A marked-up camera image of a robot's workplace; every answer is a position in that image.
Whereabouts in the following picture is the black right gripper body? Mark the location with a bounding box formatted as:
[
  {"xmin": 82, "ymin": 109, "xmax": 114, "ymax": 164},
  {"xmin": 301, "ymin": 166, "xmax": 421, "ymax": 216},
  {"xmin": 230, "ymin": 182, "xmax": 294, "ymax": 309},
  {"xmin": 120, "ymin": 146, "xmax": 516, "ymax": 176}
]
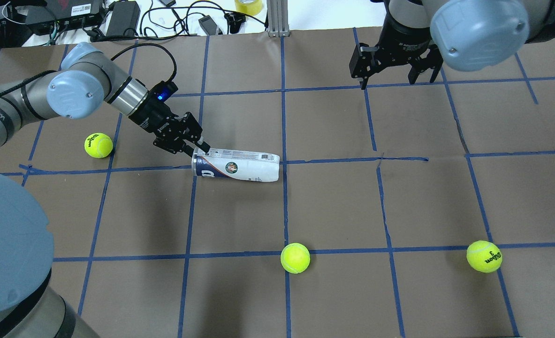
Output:
[{"xmin": 375, "ymin": 0, "xmax": 434, "ymax": 66}]

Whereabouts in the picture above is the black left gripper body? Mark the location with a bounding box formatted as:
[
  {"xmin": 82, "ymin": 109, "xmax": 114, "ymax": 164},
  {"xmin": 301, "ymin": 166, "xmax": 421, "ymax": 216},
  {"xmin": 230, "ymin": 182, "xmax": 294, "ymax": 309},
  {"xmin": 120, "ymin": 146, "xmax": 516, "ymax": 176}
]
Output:
[{"xmin": 129, "ymin": 81, "xmax": 186, "ymax": 141}]

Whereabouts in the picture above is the clear tennis ball can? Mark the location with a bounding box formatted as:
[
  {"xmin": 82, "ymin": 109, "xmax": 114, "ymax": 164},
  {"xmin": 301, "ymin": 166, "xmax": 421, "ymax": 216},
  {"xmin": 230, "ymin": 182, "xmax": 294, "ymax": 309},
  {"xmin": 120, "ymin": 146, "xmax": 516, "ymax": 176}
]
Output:
[{"xmin": 191, "ymin": 148, "xmax": 280, "ymax": 182}]

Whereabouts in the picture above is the tennis ball front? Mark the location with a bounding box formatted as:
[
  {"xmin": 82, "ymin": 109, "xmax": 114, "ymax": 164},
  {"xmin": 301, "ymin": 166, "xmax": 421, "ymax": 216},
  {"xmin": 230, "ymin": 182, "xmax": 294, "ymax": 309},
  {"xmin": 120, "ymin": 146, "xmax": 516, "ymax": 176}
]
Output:
[{"xmin": 84, "ymin": 132, "xmax": 114, "ymax": 159}]

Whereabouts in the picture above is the tennis ball near base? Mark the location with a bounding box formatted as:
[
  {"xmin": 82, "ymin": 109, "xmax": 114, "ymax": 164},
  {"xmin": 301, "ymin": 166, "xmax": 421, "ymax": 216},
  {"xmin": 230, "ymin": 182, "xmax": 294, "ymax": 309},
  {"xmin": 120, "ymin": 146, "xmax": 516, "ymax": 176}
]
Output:
[{"xmin": 280, "ymin": 243, "xmax": 310, "ymax": 274}]

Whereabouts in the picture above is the tennis ball centre back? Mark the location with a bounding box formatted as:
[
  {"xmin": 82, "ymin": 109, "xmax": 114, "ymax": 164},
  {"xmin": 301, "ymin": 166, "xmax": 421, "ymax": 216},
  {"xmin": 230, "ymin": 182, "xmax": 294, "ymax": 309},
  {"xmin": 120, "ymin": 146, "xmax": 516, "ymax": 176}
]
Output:
[{"xmin": 466, "ymin": 240, "xmax": 502, "ymax": 273}]

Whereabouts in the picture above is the black power adapter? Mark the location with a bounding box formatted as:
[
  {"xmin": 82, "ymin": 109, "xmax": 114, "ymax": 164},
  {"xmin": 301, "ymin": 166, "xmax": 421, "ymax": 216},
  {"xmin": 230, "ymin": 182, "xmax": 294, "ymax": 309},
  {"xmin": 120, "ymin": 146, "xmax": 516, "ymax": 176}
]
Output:
[{"xmin": 106, "ymin": 0, "xmax": 140, "ymax": 37}]

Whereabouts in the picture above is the yellow tape roll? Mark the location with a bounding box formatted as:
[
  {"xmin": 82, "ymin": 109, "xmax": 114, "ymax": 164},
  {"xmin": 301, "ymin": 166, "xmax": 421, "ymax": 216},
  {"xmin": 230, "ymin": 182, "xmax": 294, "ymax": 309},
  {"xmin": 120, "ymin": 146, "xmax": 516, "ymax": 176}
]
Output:
[{"xmin": 234, "ymin": 0, "xmax": 264, "ymax": 16}]

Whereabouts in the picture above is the aluminium frame post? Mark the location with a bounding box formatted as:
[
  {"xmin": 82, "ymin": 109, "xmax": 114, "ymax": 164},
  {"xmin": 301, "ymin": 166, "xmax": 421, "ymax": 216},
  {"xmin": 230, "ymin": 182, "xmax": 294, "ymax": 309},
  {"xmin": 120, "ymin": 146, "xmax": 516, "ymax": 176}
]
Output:
[{"xmin": 266, "ymin": 0, "xmax": 290, "ymax": 37}]

